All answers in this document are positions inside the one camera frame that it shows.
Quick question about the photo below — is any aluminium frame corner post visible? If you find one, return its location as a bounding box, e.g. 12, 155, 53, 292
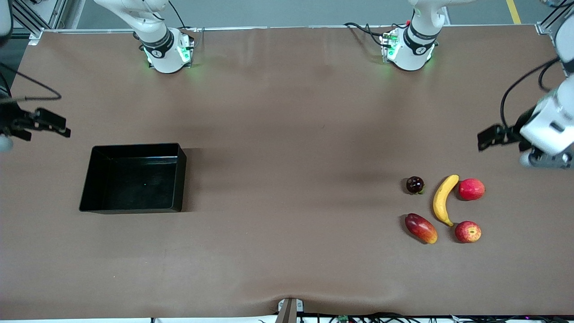
536, 0, 566, 35

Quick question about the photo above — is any yellow banana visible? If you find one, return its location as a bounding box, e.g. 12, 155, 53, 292
433, 175, 460, 227

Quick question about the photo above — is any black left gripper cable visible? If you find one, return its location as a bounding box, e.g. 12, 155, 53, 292
500, 57, 562, 131

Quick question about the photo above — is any red yellow mango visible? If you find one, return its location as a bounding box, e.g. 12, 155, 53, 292
404, 213, 438, 244

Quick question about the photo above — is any metal table clamp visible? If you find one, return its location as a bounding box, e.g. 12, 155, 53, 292
277, 298, 304, 323

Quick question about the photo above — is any black base cable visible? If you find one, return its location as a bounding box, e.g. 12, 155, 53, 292
344, 22, 391, 48
168, 0, 204, 34

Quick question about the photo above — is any red yellow striped apple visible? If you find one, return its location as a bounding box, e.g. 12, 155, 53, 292
455, 221, 482, 244

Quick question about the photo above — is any yellow floor tape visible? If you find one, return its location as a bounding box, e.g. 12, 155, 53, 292
506, 0, 523, 25

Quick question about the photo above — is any brown table mat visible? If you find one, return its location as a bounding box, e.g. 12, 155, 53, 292
0, 25, 574, 320

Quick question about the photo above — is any black left base cable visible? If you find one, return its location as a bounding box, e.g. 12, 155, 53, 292
344, 22, 391, 48

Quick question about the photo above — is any plain pink red apple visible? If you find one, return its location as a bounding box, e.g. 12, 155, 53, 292
458, 178, 486, 201

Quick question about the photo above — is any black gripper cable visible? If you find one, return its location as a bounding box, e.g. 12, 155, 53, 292
500, 57, 562, 131
0, 62, 62, 104

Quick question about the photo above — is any black right base cable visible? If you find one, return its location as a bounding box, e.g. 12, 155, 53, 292
168, 0, 204, 34

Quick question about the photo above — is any black plastic box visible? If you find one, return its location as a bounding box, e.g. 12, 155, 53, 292
79, 143, 187, 214

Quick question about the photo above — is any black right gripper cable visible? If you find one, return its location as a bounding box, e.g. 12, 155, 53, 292
0, 62, 62, 104

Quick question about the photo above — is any aluminium frame with black struts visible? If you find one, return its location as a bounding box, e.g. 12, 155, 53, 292
10, 0, 68, 45

